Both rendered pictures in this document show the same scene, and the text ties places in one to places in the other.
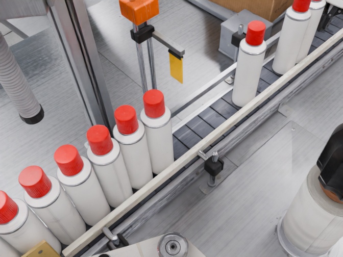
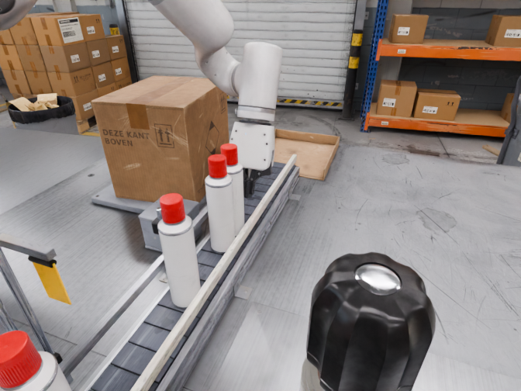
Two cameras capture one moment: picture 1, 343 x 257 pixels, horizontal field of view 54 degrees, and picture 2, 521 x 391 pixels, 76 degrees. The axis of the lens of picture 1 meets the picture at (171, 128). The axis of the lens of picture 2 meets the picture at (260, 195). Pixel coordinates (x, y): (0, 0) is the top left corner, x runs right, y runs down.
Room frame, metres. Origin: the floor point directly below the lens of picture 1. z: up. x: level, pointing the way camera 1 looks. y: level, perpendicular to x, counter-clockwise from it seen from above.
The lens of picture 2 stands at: (0.10, -0.07, 1.34)
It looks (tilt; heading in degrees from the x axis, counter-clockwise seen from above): 31 degrees down; 329
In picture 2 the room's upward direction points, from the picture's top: straight up
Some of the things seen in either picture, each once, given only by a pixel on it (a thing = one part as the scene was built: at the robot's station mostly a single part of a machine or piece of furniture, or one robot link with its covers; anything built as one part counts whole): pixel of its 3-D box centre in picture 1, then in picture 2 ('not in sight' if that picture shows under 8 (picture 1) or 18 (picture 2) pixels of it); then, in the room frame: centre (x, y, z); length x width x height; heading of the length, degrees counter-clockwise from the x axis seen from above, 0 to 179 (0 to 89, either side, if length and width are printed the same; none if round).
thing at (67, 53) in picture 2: not in sight; (72, 68); (4.87, -0.29, 0.57); 1.20 x 0.85 x 1.14; 137
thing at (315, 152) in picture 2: not in sight; (296, 151); (0.99, -0.75, 0.85); 0.30 x 0.26 x 0.04; 129
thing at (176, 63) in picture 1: (175, 66); (50, 279); (0.41, -0.01, 1.09); 0.03 x 0.01 x 0.06; 39
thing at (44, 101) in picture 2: not in sight; (46, 115); (3.25, 0.06, 0.50); 0.42 x 0.41 x 0.28; 135
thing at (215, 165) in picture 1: (214, 169); not in sight; (0.34, -0.08, 0.89); 0.03 x 0.03 x 0.12; 39
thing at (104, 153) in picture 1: (110, 169); not in sight; (0.29, 0.11, 0.98); 0.05 x 0.05 x 0.20
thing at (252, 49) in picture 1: (248, 67); (179, 253); (0.52, -0.17, 0.98); 0.05 x 0.05 x 0.20
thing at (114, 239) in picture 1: (115, 241); not in sight; (0.20, 0.11, 0.89); 0.06 x 0.03 x 0.12; 39
